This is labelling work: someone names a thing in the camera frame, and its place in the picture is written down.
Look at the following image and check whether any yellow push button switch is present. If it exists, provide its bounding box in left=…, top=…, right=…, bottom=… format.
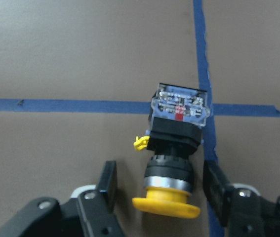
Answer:
left=132, top=83, right=210, bottom=219

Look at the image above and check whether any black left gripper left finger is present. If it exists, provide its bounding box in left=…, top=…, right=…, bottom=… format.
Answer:
left=77, top=160, right=125, bottom=237

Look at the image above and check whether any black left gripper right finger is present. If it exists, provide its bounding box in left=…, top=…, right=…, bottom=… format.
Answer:
left=203, top=160, right=265, bottom=237

